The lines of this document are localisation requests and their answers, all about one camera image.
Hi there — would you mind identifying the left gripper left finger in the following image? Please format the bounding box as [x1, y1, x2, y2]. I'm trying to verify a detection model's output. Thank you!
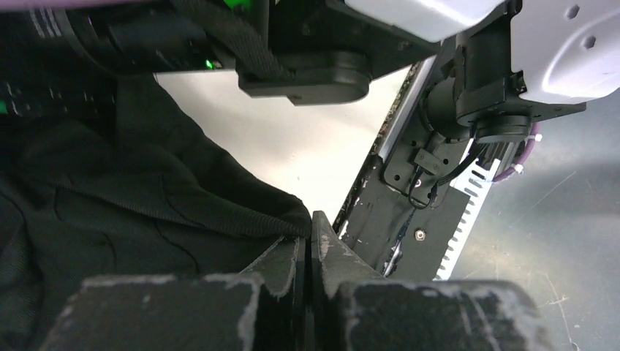
[42, 238, 306, 350]

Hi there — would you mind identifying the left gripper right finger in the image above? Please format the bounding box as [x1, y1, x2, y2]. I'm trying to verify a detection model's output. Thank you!
[311, 211, 553, 350]

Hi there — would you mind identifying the black garment corner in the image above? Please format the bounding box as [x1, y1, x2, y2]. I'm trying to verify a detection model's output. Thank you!
[1, 75, 311, 350]

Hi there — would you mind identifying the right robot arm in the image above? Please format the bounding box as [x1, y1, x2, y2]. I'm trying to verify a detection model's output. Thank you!
[1, 1, 619, 143]

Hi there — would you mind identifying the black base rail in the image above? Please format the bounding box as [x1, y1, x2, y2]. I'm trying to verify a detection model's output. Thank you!
[333, 57, 469, 282]

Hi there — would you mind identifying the white cable duct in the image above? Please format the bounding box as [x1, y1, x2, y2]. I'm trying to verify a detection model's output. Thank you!
[433, 159, 500, 281]

